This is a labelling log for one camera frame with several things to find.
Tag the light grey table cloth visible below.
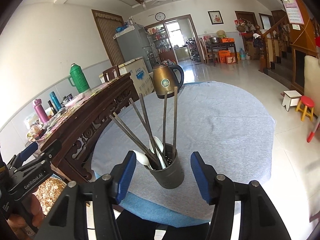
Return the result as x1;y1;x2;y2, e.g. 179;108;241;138
90;80;277;222

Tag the gold electric kettle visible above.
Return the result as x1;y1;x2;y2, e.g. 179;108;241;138
153;63;184;99

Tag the carved dark wooden sideboard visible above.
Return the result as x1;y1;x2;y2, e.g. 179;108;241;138
38;73;139;183

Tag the blue water bottle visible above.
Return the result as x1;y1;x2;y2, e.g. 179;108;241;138
50;92;62;111

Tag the framed flower picture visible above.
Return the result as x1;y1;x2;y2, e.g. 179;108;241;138
208;11;223;25

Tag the green thermos jug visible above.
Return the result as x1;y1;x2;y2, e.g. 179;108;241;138
68;63;90;93

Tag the white chest freezer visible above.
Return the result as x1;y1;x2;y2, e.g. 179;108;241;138
118;57;154;96

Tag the dark wooden side table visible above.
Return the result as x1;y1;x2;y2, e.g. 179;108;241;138
206;41;239;64

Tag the grey refrigerator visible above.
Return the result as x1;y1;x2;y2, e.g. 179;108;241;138
113;23;160;72

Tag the white ceramic spoon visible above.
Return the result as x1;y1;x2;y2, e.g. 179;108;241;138
133;150;153;170
149;137;167;169

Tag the wooden staircase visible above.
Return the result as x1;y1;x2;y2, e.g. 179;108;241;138
260;10;319;93

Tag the person's left hand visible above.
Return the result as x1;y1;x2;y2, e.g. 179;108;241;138
7;194;44;240

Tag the brown wooden chopstick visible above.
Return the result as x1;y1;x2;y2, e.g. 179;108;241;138
162;90;168;156
172;87;178;155

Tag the dark grey utensil holder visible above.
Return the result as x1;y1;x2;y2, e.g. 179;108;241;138
146;143;184;189

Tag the wooden chair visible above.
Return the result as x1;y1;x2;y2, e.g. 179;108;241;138
103;65;120;82

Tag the small white stool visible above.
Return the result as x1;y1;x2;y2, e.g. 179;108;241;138
281;90;302;111

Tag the round wall clock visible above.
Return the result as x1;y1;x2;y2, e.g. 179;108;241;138
155;12;166;22

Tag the pink water bottle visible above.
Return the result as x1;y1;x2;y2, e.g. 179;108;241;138
33;99;49;124

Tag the wall calendar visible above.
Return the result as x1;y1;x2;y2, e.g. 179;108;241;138
282;0;304;24

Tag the red yellow plastic stool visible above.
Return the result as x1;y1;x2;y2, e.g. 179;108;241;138
295;95;315;121

